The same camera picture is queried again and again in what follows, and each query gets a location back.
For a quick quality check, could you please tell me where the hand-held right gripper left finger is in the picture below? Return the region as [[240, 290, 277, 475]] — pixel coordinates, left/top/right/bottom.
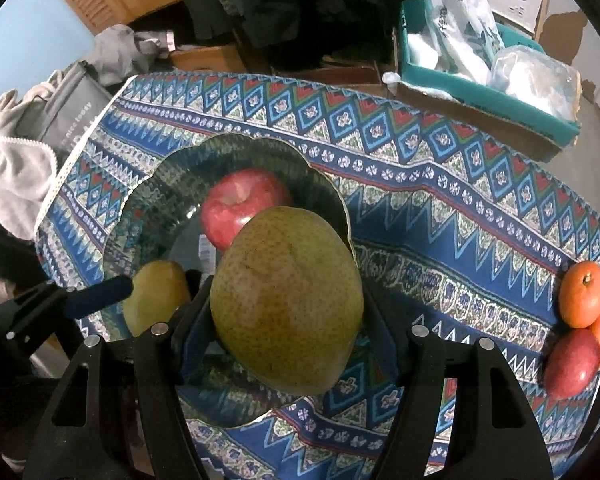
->
[[27, 270, 222, 480]]

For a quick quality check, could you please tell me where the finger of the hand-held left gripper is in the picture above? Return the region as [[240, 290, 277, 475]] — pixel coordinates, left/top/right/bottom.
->
[[62, 274, 135, 320]]

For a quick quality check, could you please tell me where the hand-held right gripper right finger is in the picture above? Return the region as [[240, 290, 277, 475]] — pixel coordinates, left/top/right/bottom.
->
[[359, 300, 553, 480]]

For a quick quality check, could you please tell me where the yellow-green pear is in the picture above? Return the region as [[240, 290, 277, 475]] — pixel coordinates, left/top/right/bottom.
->
[[210, 206, 365, 396], [122, 260, 192, 337]]

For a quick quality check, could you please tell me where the red apple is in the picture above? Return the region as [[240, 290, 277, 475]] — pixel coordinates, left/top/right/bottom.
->
[[544, 327, 600, 401], [200, 170, 293, 252]]

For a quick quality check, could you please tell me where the dark glass bowl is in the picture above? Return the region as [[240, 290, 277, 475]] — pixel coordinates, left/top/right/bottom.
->
[[102, 134, 357, 428]]

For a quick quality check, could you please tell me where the white cloth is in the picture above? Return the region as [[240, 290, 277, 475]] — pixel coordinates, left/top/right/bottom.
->
[[0, 67, 61, 241]]

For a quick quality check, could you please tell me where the blue patterned tablecloth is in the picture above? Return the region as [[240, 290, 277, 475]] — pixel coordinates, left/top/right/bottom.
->
[[32, 74, 600, 480]]

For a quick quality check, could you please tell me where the grey storage bag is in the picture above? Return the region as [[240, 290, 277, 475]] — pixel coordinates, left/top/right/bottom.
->
[[40, 60, 116, 153]]

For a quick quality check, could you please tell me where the large cardboard box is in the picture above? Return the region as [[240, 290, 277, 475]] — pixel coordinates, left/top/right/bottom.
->
[[390, 80, 571, 163]]

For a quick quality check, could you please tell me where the grey clothes pile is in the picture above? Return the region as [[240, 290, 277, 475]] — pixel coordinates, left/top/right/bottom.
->
[[87, 25, 176, 86]]

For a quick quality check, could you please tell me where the wooden drawer box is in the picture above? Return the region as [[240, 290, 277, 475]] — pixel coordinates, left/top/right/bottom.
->
[[170, 42, 246, 73]]

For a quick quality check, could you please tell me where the flat cardboard box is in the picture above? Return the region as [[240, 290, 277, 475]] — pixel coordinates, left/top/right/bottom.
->
[[270, 57, 396, 96]]

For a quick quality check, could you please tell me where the teal box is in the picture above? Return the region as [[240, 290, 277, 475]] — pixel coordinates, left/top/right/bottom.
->
[[397, 0, 581, 146]]

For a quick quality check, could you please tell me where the clear plastic bag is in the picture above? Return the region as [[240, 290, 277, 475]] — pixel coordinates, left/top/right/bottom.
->
[[490, 45, 581, 121]]

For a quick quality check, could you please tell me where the white printed bag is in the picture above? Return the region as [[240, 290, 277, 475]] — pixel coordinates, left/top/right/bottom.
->
[[410, 0, 506, 83]]

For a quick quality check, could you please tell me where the black hanging coat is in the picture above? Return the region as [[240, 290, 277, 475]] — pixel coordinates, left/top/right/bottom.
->
[[172, 0, 406, 68]]

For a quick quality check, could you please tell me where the wooden shelf rack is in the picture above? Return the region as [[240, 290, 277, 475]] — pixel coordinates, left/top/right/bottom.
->
[[535, 0, 554, 36]]

